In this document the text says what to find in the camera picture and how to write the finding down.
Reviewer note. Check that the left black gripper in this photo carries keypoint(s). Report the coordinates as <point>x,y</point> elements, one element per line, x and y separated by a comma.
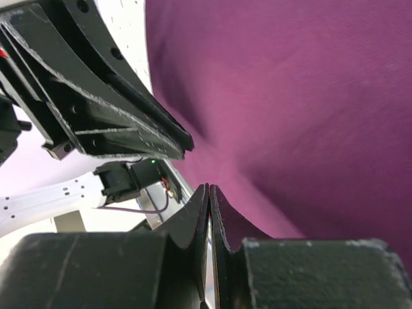
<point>60,64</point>

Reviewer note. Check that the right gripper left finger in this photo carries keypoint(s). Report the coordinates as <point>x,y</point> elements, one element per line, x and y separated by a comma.
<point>162,268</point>

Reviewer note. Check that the purple cloth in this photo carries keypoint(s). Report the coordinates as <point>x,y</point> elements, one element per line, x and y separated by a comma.
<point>299,110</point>

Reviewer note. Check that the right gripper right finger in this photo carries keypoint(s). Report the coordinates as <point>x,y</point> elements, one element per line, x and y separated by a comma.
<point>252,270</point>

